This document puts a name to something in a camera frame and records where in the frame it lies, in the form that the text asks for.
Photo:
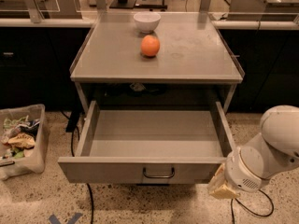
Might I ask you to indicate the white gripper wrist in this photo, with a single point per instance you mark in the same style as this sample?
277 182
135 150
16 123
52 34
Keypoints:
243 169

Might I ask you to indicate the grey top drawer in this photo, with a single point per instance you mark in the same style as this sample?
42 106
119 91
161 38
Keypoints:
149 146

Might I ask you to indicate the grey metal cabinet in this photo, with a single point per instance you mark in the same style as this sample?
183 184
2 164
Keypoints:
191 51

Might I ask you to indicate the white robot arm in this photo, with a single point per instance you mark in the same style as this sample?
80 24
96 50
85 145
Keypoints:
273 150

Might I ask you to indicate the orange fruit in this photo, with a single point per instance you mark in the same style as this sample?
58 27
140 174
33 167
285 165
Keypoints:
150 45

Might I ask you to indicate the black monitor stand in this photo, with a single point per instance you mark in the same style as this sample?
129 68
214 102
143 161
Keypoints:
123 4

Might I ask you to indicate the clear plastic bin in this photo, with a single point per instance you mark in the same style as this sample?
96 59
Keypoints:
35 162

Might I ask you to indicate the white ceramic bowl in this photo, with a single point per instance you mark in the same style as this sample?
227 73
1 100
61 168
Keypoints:
147 21

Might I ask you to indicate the crumpled snack bags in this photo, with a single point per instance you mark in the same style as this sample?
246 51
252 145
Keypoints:
19 137

